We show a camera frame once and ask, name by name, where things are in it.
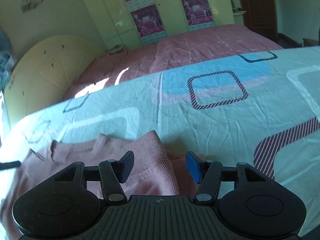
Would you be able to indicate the cream wardrobe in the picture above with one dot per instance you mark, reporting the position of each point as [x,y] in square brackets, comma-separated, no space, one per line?
[105,12]

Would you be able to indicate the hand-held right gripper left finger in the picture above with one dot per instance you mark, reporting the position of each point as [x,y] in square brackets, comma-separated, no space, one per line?
[126,167]

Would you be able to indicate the stack of books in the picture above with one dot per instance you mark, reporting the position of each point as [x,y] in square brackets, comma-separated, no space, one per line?
[116,48]

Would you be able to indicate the pink checked bed sheet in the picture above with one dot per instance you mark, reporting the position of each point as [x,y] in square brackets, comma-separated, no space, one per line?
[187,47]

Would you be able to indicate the cream wooden headboard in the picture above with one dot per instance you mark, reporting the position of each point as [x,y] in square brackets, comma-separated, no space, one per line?
[45,72]

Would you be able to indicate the brown wooden door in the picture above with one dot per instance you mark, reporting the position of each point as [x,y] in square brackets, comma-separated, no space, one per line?
[257,7]

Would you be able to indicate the pink sweater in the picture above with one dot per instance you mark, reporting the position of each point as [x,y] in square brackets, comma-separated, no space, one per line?
[150,160]

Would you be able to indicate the patterned light blue bed sheet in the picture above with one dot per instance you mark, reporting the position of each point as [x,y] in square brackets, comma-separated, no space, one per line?
[225,130]

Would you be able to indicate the blue-grey curtain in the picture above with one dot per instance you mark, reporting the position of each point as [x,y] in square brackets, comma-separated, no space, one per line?
[5,60]

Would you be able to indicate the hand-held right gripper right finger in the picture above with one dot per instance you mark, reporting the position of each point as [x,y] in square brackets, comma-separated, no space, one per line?
[193,167]

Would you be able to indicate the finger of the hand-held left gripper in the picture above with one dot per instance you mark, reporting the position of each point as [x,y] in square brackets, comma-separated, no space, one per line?
[10,165]

